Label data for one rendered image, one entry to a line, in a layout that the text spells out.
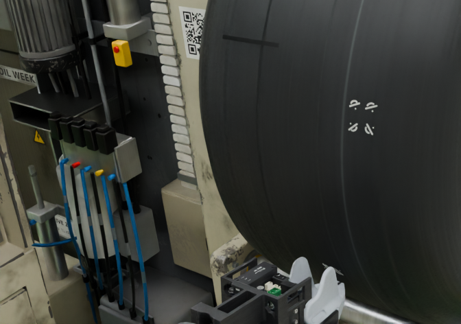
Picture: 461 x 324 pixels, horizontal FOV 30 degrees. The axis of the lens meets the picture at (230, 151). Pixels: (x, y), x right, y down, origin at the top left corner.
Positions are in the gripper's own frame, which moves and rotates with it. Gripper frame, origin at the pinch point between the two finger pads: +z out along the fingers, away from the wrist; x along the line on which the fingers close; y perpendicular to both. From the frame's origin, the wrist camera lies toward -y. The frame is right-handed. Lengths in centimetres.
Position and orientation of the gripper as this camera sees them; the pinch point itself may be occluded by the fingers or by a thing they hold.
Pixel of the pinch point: (333, 295)
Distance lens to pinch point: 94.1
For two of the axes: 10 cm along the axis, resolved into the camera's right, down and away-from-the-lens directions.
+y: -0.4, -9.4, -3.5
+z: 6.6, -2.9, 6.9
